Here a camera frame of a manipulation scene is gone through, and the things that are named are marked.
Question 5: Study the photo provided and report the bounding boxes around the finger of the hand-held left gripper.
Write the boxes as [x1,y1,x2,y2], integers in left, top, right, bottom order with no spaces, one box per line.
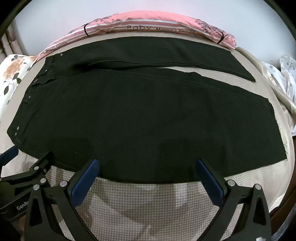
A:
[0,151,56,197]
[0,147,19,166]

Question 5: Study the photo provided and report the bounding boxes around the white floral pillow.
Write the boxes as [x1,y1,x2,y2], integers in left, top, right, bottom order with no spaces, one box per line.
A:
[0,54,38,116]

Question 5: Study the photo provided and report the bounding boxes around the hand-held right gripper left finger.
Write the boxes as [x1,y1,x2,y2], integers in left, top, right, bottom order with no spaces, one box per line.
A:
[25,159,100,241]

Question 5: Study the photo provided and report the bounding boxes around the white dotted cloth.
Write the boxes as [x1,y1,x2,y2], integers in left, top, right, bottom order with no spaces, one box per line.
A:
[266,56,296,99]

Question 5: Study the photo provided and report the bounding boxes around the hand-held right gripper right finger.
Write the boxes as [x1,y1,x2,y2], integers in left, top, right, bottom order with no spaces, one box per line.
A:
[192,159,271,241]

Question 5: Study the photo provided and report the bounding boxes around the black pants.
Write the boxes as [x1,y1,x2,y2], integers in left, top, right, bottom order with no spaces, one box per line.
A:
[6,37,288,184]

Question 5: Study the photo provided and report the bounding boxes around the pink striped pillow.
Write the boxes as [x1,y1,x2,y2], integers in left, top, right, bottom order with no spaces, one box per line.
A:
[37,13,237,63]

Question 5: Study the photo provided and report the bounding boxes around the beige woven bed mat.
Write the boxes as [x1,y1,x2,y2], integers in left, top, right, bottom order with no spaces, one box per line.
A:
[0,30,296,241]

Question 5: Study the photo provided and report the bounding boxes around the beige satin cloth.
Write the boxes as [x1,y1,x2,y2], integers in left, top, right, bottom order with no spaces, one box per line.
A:
[235,46,296,136]

